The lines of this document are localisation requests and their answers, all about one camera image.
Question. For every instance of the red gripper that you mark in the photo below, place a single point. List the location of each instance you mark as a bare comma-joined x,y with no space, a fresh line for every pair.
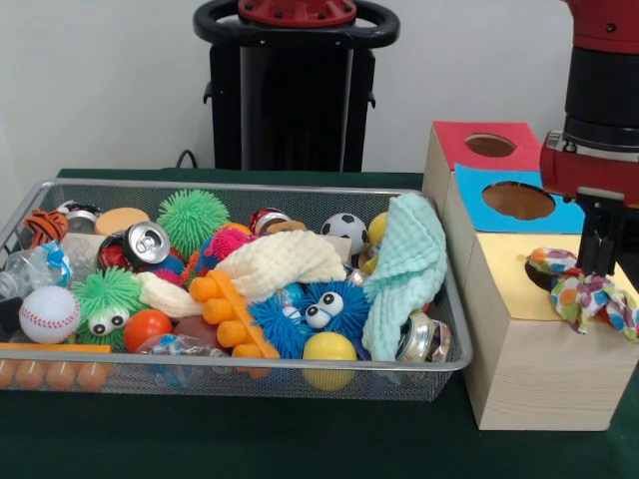
574,172

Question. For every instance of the polka dot cloth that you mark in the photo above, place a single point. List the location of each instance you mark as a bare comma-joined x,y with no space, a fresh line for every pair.
589,299

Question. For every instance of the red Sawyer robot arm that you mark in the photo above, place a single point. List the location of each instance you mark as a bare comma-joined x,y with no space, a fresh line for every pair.
599,75

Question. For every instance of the wooden box with three holes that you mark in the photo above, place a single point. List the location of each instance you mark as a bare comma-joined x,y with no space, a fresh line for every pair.
549,379

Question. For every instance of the shallow clear mesh bin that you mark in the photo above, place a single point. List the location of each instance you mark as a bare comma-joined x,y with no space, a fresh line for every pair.
279,384

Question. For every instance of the mint green knitted cloth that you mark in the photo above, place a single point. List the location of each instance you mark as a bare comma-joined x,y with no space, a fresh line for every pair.
409,249

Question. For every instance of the yellow ball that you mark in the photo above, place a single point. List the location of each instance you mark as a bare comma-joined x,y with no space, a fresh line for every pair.
329,349

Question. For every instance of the cream knitted cloth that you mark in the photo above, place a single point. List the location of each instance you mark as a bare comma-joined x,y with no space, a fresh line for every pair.
279,264

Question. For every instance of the blue spiky toy with eyes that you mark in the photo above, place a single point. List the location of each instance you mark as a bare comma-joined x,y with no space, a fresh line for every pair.
279,319

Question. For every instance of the long orange toy block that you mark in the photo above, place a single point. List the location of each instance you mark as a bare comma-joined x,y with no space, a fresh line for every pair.
224,309

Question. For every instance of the dark green tablecloth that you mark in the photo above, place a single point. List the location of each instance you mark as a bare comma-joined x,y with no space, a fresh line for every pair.
249,439

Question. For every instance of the green spiky ball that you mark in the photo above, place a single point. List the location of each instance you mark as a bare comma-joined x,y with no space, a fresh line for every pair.
192,219

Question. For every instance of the orange ball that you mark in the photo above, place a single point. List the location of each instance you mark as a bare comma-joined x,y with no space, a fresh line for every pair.
147,329

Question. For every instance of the green spiky toy with eyes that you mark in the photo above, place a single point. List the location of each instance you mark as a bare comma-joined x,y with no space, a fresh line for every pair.
107,299

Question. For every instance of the white baseball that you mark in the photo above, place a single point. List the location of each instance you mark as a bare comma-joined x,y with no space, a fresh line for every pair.
49,314

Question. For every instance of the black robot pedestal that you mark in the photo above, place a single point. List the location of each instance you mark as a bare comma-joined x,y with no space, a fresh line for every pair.
227,100

